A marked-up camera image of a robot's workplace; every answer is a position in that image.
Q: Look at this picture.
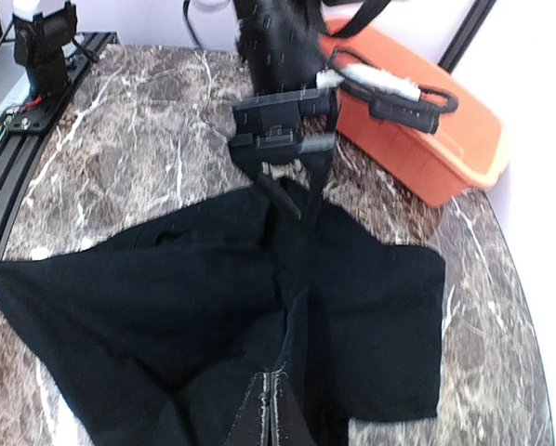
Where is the right black frame post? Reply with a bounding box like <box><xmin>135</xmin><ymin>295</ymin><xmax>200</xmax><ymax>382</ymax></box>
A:
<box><xmin>438</xmin><ymin>0</ymin><xmax>496</xmax><ymax>73</ymax></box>

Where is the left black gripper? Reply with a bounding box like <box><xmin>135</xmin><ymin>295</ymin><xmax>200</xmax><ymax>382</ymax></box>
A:
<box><xmin>228</xmin><ymin>88</ymin><xmax>338</xmax><ymax>230</ymax></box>

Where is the orange plastic tub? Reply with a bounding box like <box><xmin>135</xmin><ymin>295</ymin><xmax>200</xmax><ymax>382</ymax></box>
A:
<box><xmin>320</xmin><ymin>26</ymin><xmax>510</xmax><ymax>207</ymax></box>

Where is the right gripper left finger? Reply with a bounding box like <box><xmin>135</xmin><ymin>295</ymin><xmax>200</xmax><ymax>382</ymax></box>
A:
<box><xmin>224</xmin><ymin>373</ymin><xmax>271</xmax><ymax>446</ymax></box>

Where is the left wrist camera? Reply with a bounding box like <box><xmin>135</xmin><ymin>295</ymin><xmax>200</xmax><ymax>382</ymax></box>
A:
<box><xmin>319</xmin><ymin>47</ymin><xmax>458</xmax><ymax>135</ymax></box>

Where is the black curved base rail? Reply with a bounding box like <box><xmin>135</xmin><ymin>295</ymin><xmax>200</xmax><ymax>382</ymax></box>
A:
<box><xmin>0</xmin><ymin>51</ymin><xmax>92</xmax><ymax>255</ymax></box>

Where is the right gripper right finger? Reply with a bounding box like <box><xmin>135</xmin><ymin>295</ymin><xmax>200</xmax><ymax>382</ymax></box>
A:
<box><xmin>271</xmin><ymin>372</ymin><xmax>315</xmax><ymax>446</ymax></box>

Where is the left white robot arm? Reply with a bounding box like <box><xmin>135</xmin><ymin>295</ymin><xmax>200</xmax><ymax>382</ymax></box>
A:
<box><xmin>11</xmin><ymin>1</ymin><xmax>379</xmax><ymax>228</ymax></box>

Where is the black t-shirt with blue logo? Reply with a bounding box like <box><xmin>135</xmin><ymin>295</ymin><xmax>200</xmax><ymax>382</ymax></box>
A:
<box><xmin>0</xmin><ymin>187</ymin><xmax>445</xmax><ymax>445</ymax></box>

